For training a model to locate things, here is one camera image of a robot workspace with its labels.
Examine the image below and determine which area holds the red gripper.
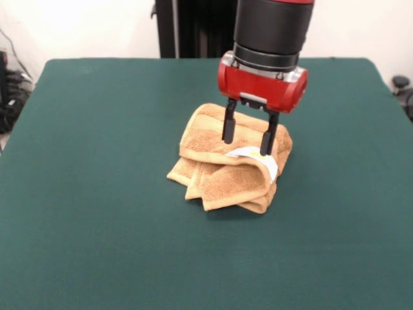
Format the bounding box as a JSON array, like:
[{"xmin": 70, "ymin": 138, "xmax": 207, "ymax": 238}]
[{"xmin": 216, "ymin": 57, "xmax": 309, "ymax": 157}]

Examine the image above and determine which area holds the tan terry towel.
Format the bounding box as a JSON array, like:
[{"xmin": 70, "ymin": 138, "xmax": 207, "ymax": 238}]
[{"xmin": 166, "ymin": 102, "xmax": 294, "ymax": 214}]

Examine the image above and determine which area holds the dark green table cloth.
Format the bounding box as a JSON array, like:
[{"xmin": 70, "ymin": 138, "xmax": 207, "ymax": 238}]
[{"xmin": 0, "ymin": 57, "xmax": 413, "ymax": 310}]

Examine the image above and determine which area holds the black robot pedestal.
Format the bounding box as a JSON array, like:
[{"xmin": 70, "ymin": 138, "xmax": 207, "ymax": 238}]
[{"xmin": 150, "ymin": 0, "xmax": 239, "ymax": 59}]

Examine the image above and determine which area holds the thin grey wall cable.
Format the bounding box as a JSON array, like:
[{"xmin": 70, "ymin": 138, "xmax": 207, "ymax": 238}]
[{"xmin": 0, "ymin": 28, "xmax": 33, "ymax": 80}]

